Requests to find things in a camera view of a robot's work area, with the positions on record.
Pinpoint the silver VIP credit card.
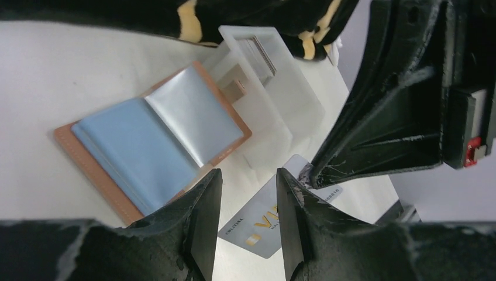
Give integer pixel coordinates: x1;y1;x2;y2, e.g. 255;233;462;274
218;154;344;259

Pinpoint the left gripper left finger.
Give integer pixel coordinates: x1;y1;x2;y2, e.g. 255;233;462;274
1;169;223;280

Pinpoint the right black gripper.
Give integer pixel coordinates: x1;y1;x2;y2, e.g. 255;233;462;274
308;1;495;189

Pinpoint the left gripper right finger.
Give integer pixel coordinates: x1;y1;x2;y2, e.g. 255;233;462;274
276;168;495;280

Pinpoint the white plastic card tray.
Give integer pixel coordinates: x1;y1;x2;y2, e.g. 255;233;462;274
203;26;325;170

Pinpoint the tan leather card holder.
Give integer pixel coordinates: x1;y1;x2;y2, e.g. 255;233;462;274
53;61;252;225

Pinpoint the black floral plush blanket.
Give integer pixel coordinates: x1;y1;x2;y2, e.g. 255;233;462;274
1;0;357;61

